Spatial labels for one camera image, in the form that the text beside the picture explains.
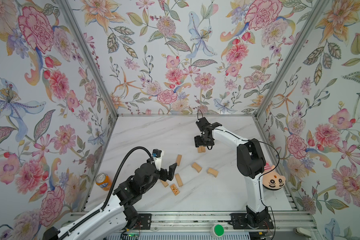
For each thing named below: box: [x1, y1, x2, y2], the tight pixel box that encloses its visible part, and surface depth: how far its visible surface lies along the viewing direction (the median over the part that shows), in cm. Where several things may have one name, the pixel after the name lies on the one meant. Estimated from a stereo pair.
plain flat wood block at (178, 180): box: [174, 173, 184, 187], surface depth 90 cm
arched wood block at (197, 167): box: [191, 162, 203, 173], surface depth 95 cm
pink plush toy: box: [262, 162, 286, 191], surface depth 81 cm
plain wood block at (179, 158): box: [176, 154, 182, 166], surface depth 99 cm
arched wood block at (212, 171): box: [207, 168, 219, 178], surface depth 92 cm
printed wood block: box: [170, 183, 181, 196], surface depth 85 cm
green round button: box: [213, 223, 225, 238], surface depth 66 cm
